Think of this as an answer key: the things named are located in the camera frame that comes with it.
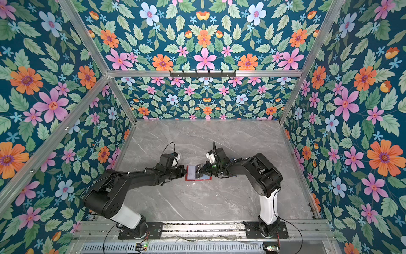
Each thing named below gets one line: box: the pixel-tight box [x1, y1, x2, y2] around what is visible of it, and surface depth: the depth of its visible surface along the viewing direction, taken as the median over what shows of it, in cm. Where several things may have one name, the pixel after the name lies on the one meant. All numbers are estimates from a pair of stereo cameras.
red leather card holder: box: [185, 164, 213, 181], surface depth 92 cm
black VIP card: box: [195, 163, 205, 179], surface depth 94 cm
